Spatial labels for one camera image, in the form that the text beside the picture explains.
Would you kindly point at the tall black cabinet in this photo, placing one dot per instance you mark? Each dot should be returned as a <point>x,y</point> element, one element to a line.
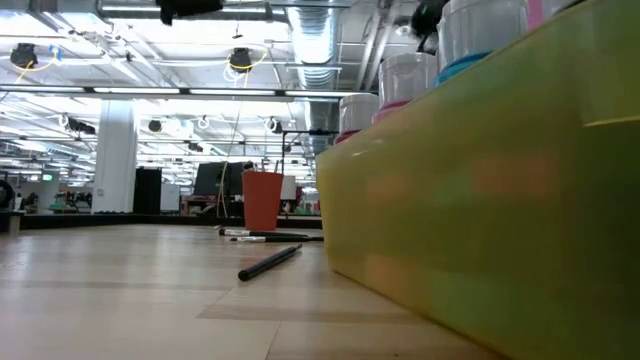
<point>147,190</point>

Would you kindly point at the black aluminium table frame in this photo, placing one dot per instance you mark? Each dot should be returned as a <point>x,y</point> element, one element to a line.
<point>100,221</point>

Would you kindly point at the large pink paint bottle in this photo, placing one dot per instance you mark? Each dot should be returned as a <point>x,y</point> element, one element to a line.
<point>536,12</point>

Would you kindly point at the black monitor back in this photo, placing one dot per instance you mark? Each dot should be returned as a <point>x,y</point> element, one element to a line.
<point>215,179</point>

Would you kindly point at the black metal rig frame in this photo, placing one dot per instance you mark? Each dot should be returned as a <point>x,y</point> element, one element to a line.
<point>300,132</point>

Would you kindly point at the grey ceiling conduit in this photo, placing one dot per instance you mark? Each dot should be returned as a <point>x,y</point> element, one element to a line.
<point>372,35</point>

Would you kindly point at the white square building column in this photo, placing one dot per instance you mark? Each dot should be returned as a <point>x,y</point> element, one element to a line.
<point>115,155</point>

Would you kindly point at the grey ceiling pipe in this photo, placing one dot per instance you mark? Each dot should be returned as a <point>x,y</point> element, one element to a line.
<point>130,11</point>

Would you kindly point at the green exit sign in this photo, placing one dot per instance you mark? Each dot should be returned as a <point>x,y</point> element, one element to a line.
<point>47,177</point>

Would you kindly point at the long ceiling light row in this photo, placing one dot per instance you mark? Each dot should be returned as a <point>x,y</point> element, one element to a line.
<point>225,92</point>

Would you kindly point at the white low cabinet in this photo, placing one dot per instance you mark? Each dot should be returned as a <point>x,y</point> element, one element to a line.
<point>170,197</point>

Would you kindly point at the orange plastic cup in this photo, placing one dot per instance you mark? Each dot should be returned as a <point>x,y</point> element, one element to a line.
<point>262,200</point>

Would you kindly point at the round white ceiling fixture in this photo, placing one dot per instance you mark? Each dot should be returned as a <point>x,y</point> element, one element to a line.
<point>402,28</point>

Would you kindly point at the yellow translucent plastic tray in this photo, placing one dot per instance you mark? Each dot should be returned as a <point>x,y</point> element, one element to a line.
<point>475,225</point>

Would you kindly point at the brown wooden desk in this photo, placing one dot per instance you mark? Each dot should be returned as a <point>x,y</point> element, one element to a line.
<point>200,205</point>

